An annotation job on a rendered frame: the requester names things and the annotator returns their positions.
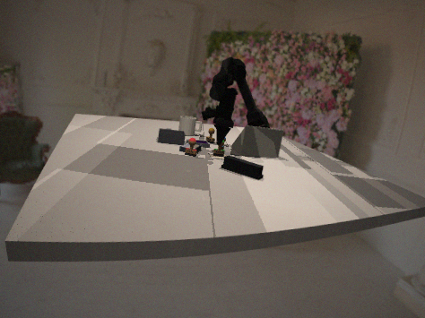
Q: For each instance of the red-handled rubber stamp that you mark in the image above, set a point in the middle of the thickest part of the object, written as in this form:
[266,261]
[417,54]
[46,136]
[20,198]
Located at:
[191,151]

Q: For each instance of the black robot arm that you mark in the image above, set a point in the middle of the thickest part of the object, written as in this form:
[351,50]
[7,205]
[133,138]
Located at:
[234,70]

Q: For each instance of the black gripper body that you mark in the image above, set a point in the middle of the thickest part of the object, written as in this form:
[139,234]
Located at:
[225,115]

